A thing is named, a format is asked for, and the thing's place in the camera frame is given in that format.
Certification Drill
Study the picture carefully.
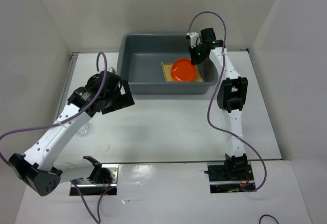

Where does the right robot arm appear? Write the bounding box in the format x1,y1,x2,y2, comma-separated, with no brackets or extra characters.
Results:
186,28,248,180

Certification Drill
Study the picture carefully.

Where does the woven bamboo mat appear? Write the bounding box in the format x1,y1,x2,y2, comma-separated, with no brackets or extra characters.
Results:
161,63,204,83

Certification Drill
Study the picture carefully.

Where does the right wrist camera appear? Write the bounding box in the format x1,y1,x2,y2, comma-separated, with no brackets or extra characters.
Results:
186,32,201,48

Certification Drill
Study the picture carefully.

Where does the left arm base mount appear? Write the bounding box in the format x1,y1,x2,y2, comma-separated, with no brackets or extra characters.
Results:
74,164,119,196

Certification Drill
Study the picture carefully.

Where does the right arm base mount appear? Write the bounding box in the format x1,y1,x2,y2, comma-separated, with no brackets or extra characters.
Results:
204,162,256,194

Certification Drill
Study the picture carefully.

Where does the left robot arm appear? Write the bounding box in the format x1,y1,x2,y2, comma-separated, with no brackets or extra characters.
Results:
9,71,135,196

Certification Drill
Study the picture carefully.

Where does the black cable loop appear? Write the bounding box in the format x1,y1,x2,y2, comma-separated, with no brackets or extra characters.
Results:
259,214,279,224

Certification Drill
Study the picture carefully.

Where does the orange round plate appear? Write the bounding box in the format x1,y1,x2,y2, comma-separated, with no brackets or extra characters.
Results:
170,58,196,82

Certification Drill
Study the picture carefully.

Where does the grey plastic bin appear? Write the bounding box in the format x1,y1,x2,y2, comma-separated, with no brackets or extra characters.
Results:
116,32,218,95

